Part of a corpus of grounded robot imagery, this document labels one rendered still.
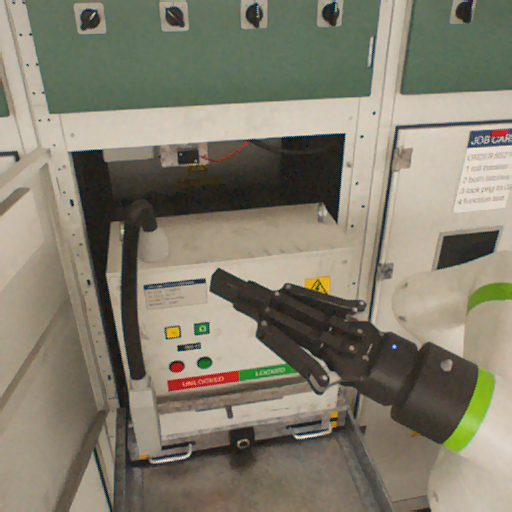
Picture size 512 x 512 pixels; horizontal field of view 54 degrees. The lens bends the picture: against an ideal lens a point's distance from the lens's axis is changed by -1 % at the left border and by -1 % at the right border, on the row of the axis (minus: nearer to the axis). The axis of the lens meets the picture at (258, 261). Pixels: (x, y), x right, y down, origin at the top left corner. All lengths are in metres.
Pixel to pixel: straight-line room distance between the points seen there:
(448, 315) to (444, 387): 0.47
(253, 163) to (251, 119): 0.71
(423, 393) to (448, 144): 0.80
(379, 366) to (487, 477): 0.16
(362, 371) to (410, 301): 0.48
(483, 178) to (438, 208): 0.12
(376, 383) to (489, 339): 0.31
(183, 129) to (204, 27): 0.20
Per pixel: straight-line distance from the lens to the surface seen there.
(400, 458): 1.93
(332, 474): 1.31
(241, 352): 1.13
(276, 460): 1.33
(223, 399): 1.16
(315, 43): 1.05
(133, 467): 1.34
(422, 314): 1.00
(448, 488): 0.65
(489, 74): 1.23
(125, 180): 1.76
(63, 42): 1.01
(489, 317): 0.85
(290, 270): 1.03
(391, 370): 0.53
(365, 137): 1.16
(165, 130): 1.06
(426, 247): 1.34
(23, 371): 1.06
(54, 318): 1.16
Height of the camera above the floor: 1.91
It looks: 32 degrees down
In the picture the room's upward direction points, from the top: straight up
